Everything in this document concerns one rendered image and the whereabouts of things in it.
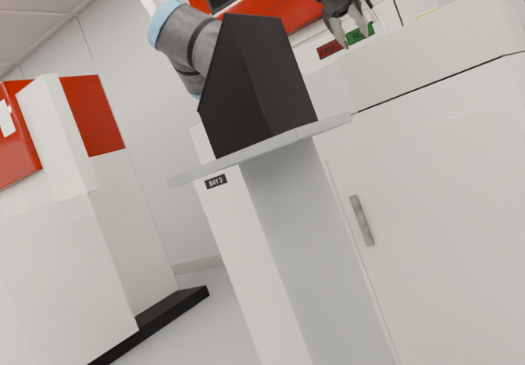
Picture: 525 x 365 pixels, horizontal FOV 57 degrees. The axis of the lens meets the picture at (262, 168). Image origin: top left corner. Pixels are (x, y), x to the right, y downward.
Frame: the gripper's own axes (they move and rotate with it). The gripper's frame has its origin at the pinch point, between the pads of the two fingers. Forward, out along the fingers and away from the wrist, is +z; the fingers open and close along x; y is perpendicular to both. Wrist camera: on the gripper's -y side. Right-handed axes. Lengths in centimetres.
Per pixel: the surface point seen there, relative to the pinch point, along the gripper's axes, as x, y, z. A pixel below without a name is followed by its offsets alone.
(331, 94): 9.6, -5.3, 10.5
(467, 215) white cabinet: -9, -6, 50
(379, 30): -0.8, 21.6, -3.0
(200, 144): 57, -4, 5
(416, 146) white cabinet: -4.6, -5.7, 31.0
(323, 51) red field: 32, 57, -14
